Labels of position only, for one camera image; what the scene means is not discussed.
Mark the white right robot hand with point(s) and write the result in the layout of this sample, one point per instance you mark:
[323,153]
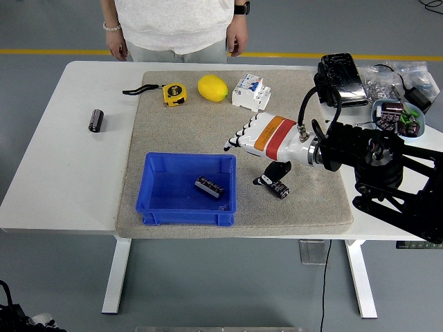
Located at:
[273,136]

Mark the grey-brown mat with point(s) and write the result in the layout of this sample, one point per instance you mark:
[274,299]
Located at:
[194,131]

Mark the yellow tape measure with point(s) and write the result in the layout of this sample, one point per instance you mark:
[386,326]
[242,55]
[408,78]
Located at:
[174,94]

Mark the person's left hand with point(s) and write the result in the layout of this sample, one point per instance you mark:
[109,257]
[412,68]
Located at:
[239,38]

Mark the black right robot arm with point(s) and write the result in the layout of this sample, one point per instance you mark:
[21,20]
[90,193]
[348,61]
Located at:
[380,155]

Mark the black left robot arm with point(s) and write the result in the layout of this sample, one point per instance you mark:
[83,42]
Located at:
[10,311]

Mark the dark cylindrical battery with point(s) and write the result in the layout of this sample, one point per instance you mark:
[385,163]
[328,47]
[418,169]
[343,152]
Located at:
[282,189]
[96,120]
[209,186]

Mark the large dark capacitor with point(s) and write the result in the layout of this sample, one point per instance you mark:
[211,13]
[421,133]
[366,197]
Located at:
[392,110]

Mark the white table leg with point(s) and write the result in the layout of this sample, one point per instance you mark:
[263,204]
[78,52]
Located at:
[116,276]
[360,276]

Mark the clear bag of screws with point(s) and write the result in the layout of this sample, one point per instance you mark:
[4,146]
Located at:
[377,86]

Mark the black power adapter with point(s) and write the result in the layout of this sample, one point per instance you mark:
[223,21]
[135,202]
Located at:
[418,98]

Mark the metal bracket under table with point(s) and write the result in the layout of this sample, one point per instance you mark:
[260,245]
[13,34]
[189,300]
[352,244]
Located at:
[312,252]

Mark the small dark capacitor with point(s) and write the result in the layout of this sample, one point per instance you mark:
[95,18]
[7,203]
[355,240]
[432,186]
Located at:
[409,129]

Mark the clear plastic bag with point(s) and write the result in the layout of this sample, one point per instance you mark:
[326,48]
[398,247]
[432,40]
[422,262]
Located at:
[417,74]

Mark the black wristwatch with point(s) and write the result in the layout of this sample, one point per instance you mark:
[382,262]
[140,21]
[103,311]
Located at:
[241,7]

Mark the black desk control panel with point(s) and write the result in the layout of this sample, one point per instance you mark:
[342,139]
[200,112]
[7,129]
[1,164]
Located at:
[418,245]

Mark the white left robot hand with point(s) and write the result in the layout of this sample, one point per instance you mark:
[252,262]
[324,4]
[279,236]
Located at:
[42,318]

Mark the person's right forearm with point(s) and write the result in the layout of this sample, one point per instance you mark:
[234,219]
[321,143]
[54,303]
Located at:
[109,12]

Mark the blue plastic box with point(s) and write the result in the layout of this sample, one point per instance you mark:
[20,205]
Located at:
[173,193]

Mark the white circuit breaker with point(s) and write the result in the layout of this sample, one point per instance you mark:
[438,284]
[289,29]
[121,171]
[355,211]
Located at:
[250,93]

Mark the green connector piece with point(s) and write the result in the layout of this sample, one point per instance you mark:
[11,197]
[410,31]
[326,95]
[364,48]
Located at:
[408,117]

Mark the yellow lemon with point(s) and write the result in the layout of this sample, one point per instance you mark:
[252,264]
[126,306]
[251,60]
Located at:
[212,88]

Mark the person's left forearm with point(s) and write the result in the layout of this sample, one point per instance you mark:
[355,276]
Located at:
[240,20]

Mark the person's right hand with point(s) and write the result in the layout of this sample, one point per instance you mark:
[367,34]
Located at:
[116,43]

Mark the black foot pedal device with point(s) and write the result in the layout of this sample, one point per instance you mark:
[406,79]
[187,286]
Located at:
[342,74]

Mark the light blue bowl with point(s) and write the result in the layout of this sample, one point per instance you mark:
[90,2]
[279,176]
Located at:
[376,107]

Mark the person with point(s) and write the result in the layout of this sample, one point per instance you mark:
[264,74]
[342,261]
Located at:
[173,24]

